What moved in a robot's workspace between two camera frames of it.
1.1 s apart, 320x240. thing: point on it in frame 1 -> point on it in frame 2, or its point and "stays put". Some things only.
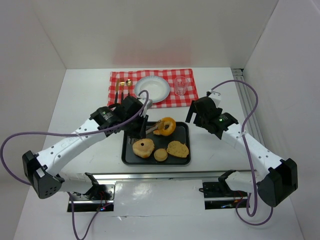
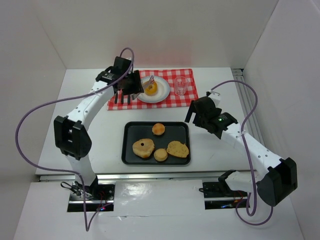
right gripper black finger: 191,111 stays put
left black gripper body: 141,124 -> 125,90
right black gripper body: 198,115 stays put
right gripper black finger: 198,121 stays put
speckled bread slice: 175,148 stays put
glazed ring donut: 165,121 -> 150,89
